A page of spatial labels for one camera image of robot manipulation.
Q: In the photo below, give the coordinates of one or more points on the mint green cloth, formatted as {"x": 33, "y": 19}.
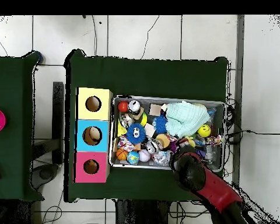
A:
{"x": 186, "y": 119}

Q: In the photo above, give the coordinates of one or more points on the cream knitted cloth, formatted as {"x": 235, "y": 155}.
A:
{"x": 163, "y": 107}

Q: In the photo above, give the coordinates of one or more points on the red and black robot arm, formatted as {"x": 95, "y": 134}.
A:
{"x": 217, "y": 189}

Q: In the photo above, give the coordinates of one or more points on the wooden box with three holes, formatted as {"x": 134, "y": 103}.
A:
{"x": 93, "y": 115}

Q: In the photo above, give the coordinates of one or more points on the yellow smiley face ball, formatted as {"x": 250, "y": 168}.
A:
{"x": 204, "y": 130}

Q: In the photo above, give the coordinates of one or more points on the plain wooden cube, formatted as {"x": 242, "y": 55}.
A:
{"x": 150, "y": 130}

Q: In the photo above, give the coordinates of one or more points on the white baseball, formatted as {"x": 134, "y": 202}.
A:
{"x": 144, "y": 155}

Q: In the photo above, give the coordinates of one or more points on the blue spiky ball with eyes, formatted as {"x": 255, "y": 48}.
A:
{"x": 135, "y": 134}

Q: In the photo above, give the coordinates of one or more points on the globe print ball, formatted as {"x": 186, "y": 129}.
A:
{"x": 133, "y": 158}

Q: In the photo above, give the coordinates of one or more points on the small orange basketball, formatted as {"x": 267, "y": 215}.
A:
{"x": 122, "y": 154}

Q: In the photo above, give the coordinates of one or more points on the plain orange ball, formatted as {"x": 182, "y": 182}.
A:
{"x": 123, "y": 106}

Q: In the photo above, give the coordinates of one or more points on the dark green side tablecloth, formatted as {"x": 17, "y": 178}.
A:
{"x": 11, "y": 151}

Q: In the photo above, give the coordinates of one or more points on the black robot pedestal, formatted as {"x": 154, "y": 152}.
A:
{"x": 142, "y": 214}

